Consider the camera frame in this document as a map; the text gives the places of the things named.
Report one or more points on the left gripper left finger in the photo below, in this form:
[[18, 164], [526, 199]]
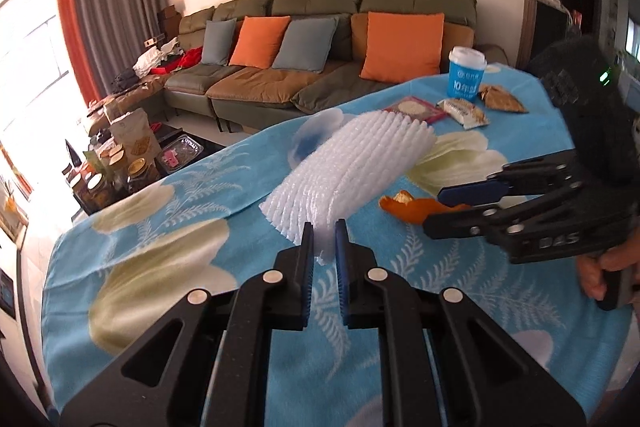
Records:
[[206, 360]]

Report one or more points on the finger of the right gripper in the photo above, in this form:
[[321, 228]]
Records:
[[528, 177], [549, 222]]

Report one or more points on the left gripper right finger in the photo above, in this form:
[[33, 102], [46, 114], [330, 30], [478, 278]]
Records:
[[444, 361]]

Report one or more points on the person right hand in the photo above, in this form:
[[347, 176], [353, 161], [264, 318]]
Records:
[[590, 270]]

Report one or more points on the white cracker packet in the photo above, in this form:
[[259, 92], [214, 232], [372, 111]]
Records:
[[464, 112]]

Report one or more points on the brown flat snack packet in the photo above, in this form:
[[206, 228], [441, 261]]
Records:
[[497, 98]]

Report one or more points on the blue floral tablecloth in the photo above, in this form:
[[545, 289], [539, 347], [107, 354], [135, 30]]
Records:
[[115, 274]]

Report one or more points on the blue lidded coffee cup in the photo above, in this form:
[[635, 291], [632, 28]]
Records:
[[466, 72]]

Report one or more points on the red snack packet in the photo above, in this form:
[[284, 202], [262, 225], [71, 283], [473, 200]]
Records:
[[418, 109]]

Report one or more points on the orange cushion near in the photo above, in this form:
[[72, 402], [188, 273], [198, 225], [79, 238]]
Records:
[[403, 47]]

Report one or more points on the orange cushion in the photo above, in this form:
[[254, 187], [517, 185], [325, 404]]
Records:
[[259, 41], [403, 47]]

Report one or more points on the dark glass coffee table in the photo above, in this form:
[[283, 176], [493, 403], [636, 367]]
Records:
[[112, 170]]

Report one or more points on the grey blue cushion near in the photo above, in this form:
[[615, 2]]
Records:
[[306, 44]]

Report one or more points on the grey blue cushion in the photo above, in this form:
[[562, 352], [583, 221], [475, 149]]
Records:
[[217, 43], [306, 44]]

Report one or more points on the orange cushion far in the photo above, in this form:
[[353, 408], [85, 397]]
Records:
[[259, 41]]

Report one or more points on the green sectional sofa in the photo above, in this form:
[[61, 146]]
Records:
[[260, 98]]

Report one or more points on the grey blue cushion far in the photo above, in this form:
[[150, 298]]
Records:
[[217, 43]]

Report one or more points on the orange and grey curtain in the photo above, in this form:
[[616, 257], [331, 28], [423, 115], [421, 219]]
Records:
[[105, 37]]

